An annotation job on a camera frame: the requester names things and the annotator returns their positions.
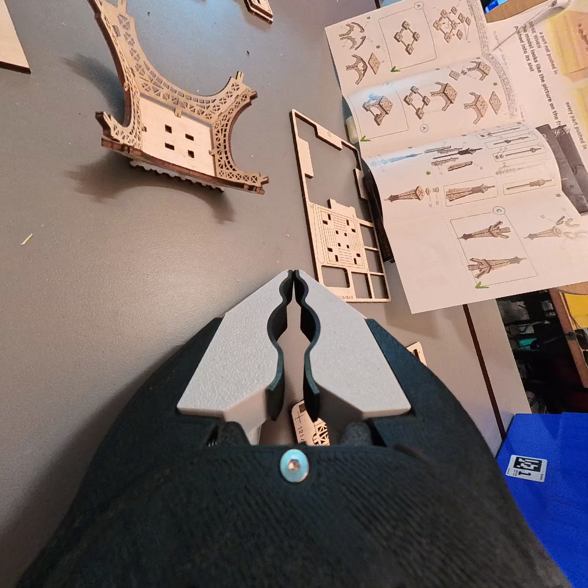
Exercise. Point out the wooden tower base model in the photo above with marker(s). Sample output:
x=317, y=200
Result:
x=179, y=138

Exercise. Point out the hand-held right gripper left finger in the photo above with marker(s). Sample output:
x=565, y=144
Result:
x=229, y=363

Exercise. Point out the wood splinter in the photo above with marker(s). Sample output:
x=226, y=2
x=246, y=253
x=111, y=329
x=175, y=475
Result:
x=26, y=239

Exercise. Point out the printed tag sticker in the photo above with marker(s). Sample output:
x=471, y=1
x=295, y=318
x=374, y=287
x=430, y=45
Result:
x=526, y=468

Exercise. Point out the wooden puzzle sheet frame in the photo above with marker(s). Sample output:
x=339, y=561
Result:
x=342, y=239

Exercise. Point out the blue plastic bin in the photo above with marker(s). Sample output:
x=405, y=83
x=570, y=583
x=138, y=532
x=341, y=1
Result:
x=556, y=514

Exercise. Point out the grey desk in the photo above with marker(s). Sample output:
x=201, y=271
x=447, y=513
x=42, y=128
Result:
x=115, y=285

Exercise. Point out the small wooden puzzle piece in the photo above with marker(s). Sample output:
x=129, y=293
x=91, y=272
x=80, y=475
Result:
x=417, y=353
x=301, y=422
x=259, y=9

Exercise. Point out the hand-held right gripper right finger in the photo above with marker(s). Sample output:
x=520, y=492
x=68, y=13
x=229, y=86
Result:
x=358, y=363

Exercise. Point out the small white tube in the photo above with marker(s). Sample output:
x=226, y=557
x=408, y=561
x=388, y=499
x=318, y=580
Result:
x=352, y=131

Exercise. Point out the wooden frame with yellow panel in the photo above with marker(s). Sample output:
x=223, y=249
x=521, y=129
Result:
x=562, y=321

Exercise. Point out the plain wooden sheet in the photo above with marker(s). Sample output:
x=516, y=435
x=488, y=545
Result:
x=9, y=41

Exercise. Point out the paper instruction booklet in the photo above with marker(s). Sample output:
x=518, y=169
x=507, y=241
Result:
x=441, y=193

